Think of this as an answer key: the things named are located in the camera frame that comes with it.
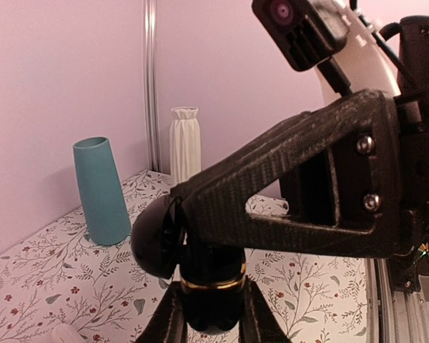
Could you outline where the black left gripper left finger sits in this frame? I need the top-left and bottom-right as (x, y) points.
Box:
(137, 282), (186, 343)

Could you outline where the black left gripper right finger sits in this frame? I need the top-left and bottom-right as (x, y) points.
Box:
(239, 277), (291, 343)

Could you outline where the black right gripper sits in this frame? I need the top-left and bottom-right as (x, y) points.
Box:
(171, 87), (429, 258)

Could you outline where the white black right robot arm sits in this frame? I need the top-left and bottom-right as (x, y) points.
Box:
(164, 1), (429, 293)

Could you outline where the teal tall vase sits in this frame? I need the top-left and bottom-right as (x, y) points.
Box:
(73, 136), (131, 246)

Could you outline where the white ribbed vase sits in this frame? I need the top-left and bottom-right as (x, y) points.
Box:
(169, 106), (202, 186)

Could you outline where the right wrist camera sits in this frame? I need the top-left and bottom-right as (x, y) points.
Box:
(252, 0), (352, 96)

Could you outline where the aluminium front rail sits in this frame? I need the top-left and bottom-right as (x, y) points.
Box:
(365, 259), (429, 342)

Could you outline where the right aluminium frame post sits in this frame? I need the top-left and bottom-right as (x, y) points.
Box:
(143, 0), (162, 172)

